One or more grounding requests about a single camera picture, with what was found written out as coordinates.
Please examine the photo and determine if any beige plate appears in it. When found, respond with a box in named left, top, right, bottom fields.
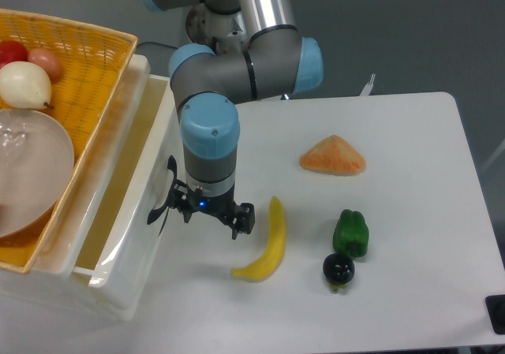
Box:
left=1, top=109, right=74, bottom=237

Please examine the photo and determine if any black floor cable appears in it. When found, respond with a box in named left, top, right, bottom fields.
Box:
left=136, top=41, right=181, bottom=55

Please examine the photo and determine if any yellow woven basket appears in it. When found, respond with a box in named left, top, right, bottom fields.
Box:
left=1, top=9, right=137, bottom=274

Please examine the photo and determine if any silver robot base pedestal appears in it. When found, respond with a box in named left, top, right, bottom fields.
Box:
left=185, top=4, right=249, bottom=55

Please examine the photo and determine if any yellow toy banana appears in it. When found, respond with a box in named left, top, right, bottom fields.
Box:
left=230, top=196, right=287, bottom=282

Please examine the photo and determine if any pink toy peach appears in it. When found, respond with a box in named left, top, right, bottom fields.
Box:
left=28, top=48, right=63, bottom=83

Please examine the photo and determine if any white top drawer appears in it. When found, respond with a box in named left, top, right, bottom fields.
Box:
left=72, top=76, right=183, bottom=321

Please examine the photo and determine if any black device at edge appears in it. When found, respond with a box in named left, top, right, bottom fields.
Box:
left=485, top=294, right=505, bottom=335

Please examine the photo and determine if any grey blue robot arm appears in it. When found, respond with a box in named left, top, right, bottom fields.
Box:
left=144, top=0, right=324, bottom=235

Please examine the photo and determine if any green toy bell pepper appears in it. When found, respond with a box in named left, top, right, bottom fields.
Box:
left=332, top=209, right=369, bottom=258

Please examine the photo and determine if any white drawer cabinet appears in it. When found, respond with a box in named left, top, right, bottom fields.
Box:
left=1, top=54, right=151, bottom=313

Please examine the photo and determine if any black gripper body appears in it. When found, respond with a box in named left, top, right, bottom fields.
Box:
left=184, top=186, right=235, bottom=225

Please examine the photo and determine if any red toy apple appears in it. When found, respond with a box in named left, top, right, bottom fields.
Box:
left=0, top=40, right=28, bottom=68

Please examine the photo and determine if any dark purple toy eggplant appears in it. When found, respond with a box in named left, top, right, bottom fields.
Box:
left=323, top=252, right=355, bottom=293

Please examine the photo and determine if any white toy pear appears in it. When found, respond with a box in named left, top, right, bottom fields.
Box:
left=1, top=61, right=52, bottom=110

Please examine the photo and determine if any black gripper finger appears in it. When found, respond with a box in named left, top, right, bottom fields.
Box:
left=169, top=179, right=191, bottom=223
left=231, top=203, right=255, bottom=240

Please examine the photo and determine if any orange toy fruit wedge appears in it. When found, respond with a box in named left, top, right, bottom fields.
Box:
left=299, top=135, right=366, bottom=176

